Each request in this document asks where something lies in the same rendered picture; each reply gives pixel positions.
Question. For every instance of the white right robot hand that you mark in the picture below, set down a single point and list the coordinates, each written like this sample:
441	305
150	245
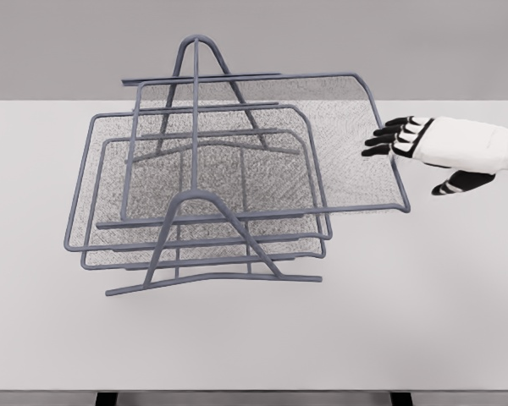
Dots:
453	141

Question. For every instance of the grey mesh folder tray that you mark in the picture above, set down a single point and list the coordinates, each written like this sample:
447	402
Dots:
110	127
343	127
110	258

